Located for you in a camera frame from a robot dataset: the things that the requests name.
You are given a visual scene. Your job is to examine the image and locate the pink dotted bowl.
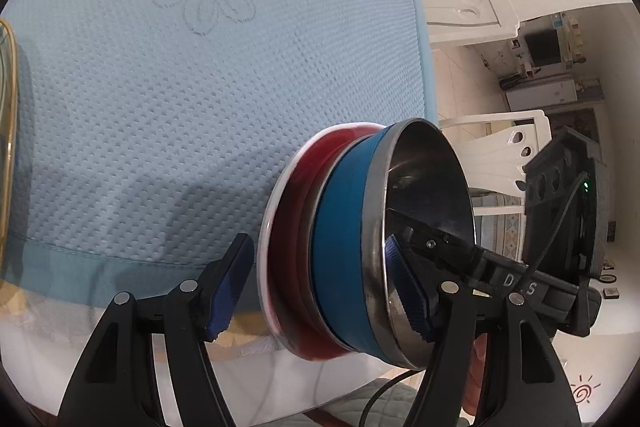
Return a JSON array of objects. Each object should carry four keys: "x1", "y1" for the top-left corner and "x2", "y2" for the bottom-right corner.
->
[{"x1": 256, "y1": 122, "x2": 386, "y2": 363}]

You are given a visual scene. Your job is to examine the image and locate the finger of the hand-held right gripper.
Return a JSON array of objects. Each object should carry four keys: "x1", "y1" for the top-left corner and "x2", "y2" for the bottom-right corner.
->
[
  {"x1": 400, "y1": 232, "x2": 482, "y2": 294},
  {"x1": 387, "y1": 209, "x2": 477, "y2": 269}
]

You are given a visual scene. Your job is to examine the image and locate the red steel bowl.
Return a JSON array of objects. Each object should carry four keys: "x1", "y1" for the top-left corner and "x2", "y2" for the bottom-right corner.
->
[{"x1": 287, "y1": 127, "x2": 386, "y2": 360}]

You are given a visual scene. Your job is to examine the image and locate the blue steel bowl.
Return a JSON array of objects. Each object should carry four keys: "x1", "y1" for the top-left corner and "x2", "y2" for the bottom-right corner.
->
[{"x1": 310, "y1": 118, "x2": 476, "y2": 369}]

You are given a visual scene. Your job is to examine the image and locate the person's right hand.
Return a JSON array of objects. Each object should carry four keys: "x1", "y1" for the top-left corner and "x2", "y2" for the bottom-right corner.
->
[{"x1": 460, "y1": 332, "x2": 490, "y2": 415}]

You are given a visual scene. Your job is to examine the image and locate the white cabinet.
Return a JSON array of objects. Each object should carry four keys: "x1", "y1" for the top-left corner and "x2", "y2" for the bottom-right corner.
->
[{"x1": 505, "y1": 79, "x2": 576, "y2": 110}]

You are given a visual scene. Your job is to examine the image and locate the grey quilted cloth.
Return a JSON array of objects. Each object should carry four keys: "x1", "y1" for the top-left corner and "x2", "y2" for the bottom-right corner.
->
[{"x1": 310, "y1": 374, "x2": 431, "y2": 427}]

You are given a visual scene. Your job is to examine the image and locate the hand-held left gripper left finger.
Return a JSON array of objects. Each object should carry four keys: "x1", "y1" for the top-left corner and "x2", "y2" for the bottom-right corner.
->
[{"x1": 57, "y1": 233, "x2": 255, "y2": 427}]

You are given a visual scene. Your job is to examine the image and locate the light blue table mat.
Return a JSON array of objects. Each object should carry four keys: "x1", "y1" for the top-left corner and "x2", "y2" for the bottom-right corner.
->
[{"x1": 0, "y1": 0, "x2": 441, "y2": 298}]

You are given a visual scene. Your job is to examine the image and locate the yellow-rimmed plate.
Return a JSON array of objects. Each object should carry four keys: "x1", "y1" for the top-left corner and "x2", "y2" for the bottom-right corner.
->
[{"x1": 0, "y1": 18, "x2": 20, "y2": 268}]

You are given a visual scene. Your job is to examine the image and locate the white plastic chair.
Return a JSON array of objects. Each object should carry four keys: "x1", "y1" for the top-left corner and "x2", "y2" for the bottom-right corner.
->
[
  {"x1": 407, "y1": 0, "x2": 523, "y2": 48},
  {"x1": 440, "y1": 109, "x2": 553, "y2": 258}
]

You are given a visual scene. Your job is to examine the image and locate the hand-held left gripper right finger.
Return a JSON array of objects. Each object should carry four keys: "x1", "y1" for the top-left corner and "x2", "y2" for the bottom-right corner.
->
[{"x1": 384, "y1": 234, "x2": 583, "y2": 427}]

